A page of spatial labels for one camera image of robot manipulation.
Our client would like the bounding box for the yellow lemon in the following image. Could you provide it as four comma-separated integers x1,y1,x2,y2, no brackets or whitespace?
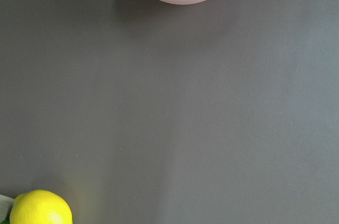
10,190,73,224

